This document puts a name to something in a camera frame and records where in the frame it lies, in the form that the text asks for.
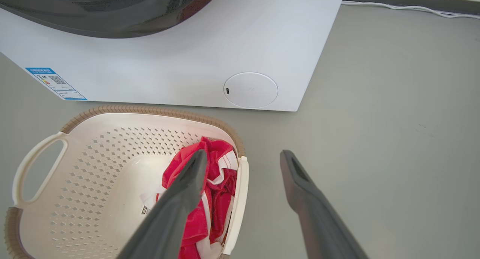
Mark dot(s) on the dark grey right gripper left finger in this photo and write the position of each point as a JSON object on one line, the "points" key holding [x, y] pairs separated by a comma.
{"points": [[170, 217]]}

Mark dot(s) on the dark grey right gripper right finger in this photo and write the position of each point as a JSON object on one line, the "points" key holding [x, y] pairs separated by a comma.
{"points": [[318, 217]]}

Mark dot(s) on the cream perforated laundry basket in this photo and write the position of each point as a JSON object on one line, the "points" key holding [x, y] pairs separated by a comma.
{"points": [[93, 184]]}

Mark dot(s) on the red and white garment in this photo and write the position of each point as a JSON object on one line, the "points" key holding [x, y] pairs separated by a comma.
{"points": [[217, 199]]}

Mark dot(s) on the round white filter cover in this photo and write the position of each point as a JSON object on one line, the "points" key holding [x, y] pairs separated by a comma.
{"points": [[250, 90]]}

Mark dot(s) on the white washing machine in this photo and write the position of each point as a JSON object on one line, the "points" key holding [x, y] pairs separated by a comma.
{"points": [[210, 52]]}

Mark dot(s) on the blue and white energy label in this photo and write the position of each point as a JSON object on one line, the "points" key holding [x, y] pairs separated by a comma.
{"points": [[56, 83]]}

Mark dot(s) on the dark glass washing machine door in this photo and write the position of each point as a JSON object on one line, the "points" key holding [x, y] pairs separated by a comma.
{"points": [[112, 7]]}

